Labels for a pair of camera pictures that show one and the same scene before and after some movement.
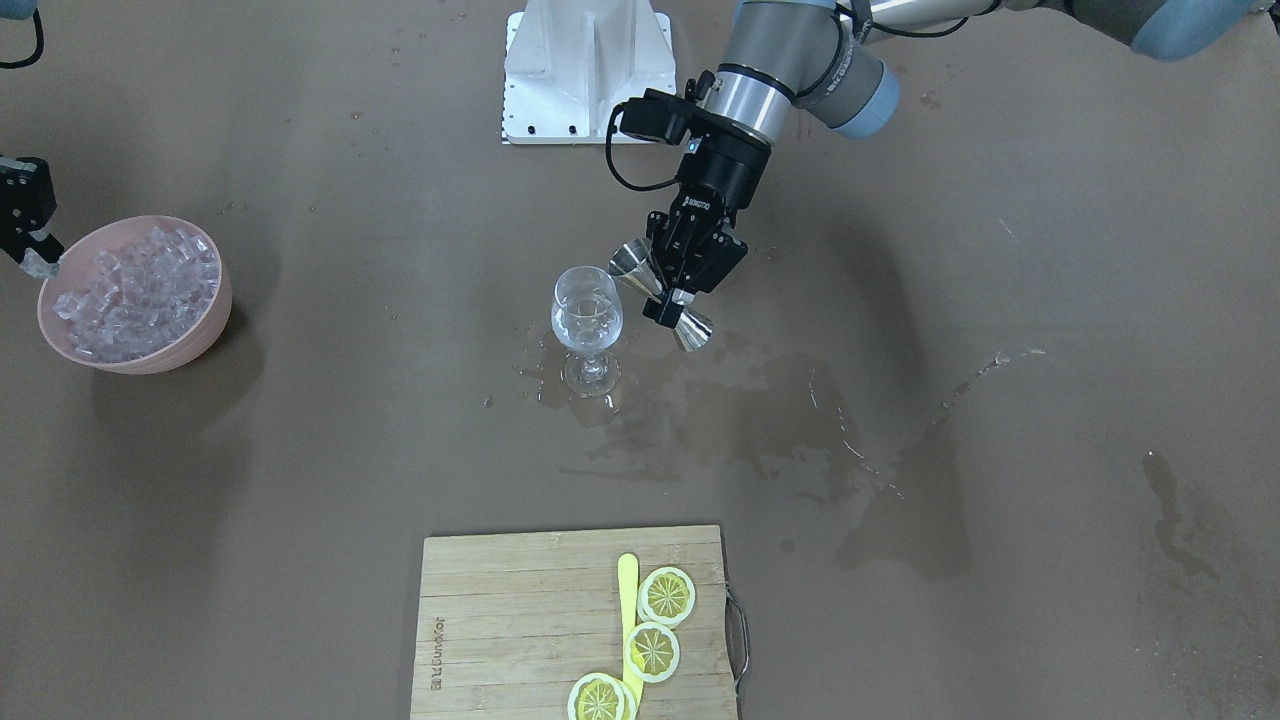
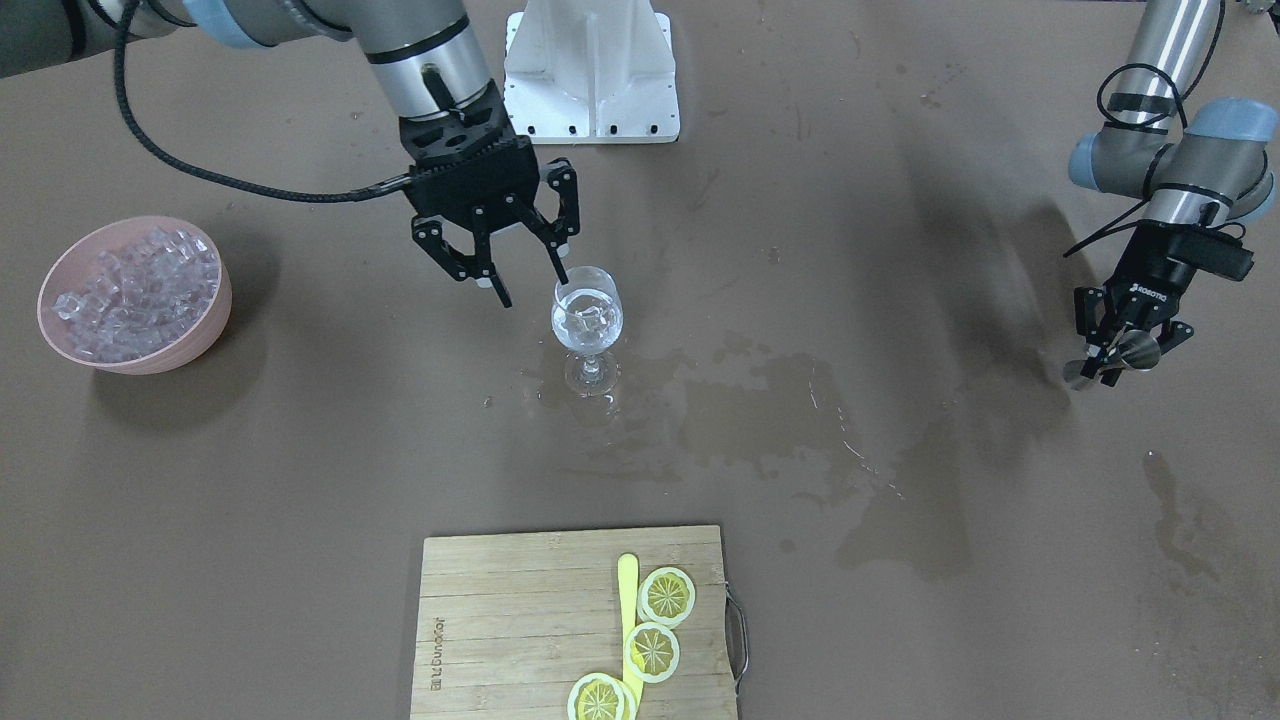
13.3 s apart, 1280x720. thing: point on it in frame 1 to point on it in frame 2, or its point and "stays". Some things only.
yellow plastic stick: (628, 574) stays
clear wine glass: (587, 315) stays
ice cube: (35, 264) to (590, 317)
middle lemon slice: (652, 652) stays
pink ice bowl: (144, 295) stays
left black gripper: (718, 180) to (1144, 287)
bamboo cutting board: (509, 622) stays
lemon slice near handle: (666, 596) stays
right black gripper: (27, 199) to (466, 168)
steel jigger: (632, 261) to (1138, 350)
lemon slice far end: (596, 696) stays
